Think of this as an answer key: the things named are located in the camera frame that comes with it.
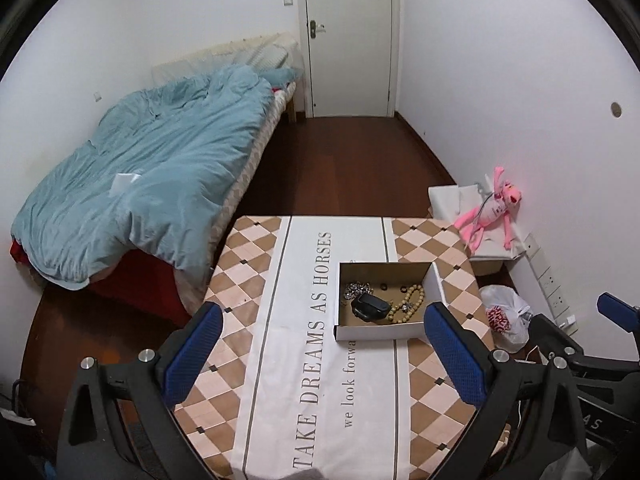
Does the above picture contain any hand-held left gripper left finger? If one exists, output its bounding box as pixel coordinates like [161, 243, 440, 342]
[56, 301, 224, 480]

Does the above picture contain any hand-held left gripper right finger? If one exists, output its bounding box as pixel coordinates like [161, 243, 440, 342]
[424, 301, 591, 480]

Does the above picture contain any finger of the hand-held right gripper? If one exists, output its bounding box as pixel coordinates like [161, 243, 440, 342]
[529, 312, 588, 363]
[597, 292, 640, 335]

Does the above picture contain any wooden bead bracelet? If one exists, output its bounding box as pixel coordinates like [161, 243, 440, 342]
[387, 284, 426, 325]

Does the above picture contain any white cardboard box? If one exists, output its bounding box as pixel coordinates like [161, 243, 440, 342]
[334, 261, 448, 342]

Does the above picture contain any black smartwatch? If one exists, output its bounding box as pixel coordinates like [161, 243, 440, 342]
[351, 293, 392, 320]

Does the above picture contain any white plastic bag red print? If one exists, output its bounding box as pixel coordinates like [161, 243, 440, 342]
[480, 285, 534, 352]

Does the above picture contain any bed with red base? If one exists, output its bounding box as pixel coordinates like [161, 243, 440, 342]
[9, 80, 299, 328]

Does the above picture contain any checkered printed tablecloth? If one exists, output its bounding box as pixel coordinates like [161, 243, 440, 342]
[172, 215, 512, 480]

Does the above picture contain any pink plush toy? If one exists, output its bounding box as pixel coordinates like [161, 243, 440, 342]
[454, 166, 524, 256]

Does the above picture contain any white paper sheet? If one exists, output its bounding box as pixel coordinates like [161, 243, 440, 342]
[111, 173, 141, 196]

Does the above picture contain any blue duvet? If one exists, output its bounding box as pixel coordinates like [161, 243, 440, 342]
[11, 65, 298, 291]

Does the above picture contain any white door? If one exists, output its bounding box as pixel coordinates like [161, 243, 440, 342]
[297, 0, 402, 119]

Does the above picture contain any white wall socket strip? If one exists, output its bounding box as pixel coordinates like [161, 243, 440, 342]
[522, 232, 581, 337]

